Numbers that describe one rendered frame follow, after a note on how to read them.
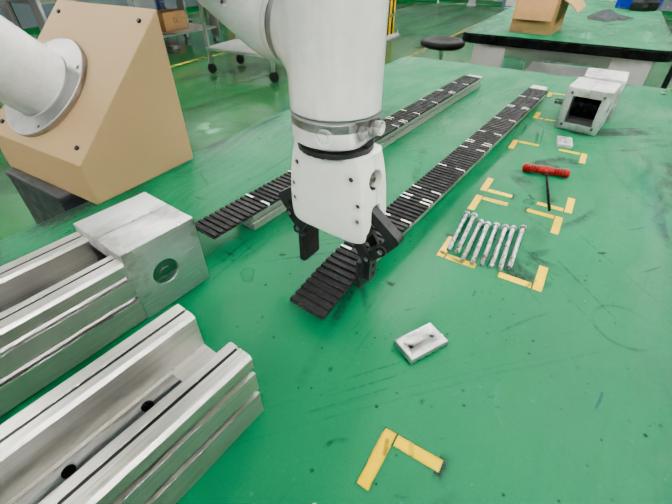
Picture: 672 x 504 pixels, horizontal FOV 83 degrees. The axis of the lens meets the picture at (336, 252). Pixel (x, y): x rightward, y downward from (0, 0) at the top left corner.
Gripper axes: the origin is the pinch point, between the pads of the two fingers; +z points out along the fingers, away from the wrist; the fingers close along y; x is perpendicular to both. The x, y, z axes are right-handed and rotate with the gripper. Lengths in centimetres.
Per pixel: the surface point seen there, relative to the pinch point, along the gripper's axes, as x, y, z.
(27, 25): -237, 786, 67
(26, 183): 12, 63, 4
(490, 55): -198, 45, 15
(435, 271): -9.9, -9.3, 4.0
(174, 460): 26.1, -4.9, -1.3
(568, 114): -79, -11, 1
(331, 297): 4.1, -2.4, 1.7
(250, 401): 19.1, -4.9, 0.8
